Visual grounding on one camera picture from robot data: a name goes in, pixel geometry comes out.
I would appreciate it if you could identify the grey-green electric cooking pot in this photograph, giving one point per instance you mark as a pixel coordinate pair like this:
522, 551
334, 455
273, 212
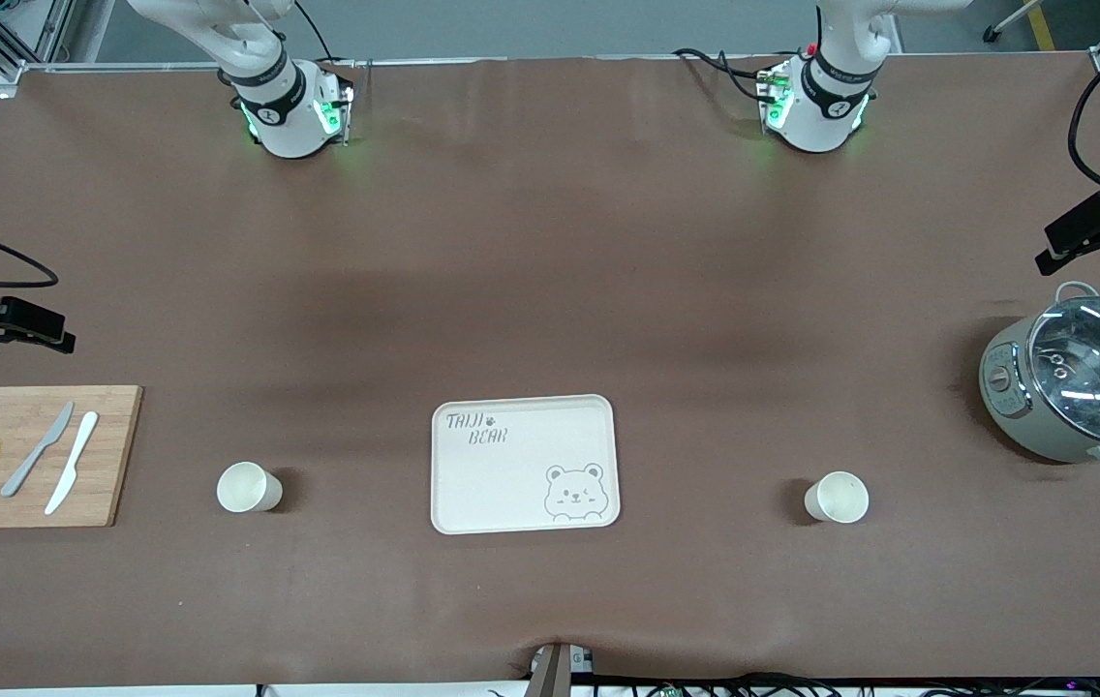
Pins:
1015, 426

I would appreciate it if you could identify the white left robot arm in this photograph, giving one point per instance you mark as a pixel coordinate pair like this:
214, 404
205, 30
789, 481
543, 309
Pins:
826, 121

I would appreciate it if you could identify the white plastic knife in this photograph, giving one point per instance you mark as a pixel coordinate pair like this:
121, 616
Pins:
70, 464

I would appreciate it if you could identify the wooden cutting board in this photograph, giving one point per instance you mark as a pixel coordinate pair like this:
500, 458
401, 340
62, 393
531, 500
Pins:
27, 505

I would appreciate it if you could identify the white wheeled stand leg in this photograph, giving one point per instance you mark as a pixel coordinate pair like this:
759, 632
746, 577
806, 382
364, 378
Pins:
995, 31

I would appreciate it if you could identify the glass pot lid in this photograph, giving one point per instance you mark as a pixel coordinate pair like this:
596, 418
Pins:
1083, 387

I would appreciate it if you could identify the grey plastic knife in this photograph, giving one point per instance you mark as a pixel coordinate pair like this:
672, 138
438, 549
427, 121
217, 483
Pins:
19, 476

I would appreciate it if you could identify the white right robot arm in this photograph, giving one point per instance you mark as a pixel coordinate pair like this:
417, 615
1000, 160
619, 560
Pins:
289, 116

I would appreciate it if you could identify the brown table mat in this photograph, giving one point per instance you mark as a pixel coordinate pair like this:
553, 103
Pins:
550, 242

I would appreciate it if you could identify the table edge bracket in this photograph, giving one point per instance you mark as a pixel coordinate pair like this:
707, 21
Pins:
555, 673

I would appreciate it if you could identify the white IKEA cup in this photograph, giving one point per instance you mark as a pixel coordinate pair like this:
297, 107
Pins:
840, 498
242, 487

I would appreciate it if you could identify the beige bear print tray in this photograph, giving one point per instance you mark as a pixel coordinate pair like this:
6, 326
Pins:
511, 484

